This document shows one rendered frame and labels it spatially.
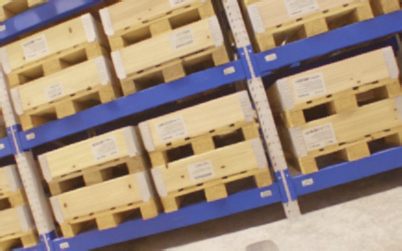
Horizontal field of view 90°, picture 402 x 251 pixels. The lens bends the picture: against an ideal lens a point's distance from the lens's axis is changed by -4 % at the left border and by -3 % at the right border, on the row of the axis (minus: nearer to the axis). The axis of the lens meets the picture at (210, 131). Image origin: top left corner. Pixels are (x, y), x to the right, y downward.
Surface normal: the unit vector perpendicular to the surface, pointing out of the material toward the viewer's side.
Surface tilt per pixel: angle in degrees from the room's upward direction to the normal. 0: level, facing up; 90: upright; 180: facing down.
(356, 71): 90
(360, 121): 90
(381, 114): 90
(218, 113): 90
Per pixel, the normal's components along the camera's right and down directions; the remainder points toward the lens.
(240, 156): -0.07, 0.03
